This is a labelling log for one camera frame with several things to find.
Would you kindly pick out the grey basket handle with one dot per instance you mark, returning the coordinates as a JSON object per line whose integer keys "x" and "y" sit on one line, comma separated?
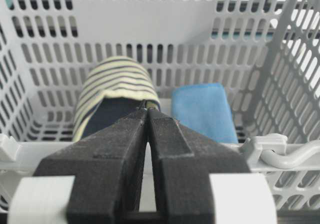
{"x": 294, "y": 159}

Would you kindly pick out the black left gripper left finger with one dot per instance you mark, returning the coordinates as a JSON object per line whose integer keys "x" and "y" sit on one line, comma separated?
{"x": 108, "y": 168}

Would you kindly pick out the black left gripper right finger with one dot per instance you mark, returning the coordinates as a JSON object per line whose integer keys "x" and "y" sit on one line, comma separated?
{"x": 182, "y": 160}

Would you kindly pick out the folded blue cloth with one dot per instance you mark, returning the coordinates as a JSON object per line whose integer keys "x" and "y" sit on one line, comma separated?
{"x": 204, "y": 108}

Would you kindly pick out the striped cream navy cloth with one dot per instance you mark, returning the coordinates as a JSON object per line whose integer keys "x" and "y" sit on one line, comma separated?
{"x": 113, "y": 78}

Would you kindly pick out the grey plastic shopping basket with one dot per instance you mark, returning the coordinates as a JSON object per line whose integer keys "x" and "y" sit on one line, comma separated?
{"x": 265, "y": 53}

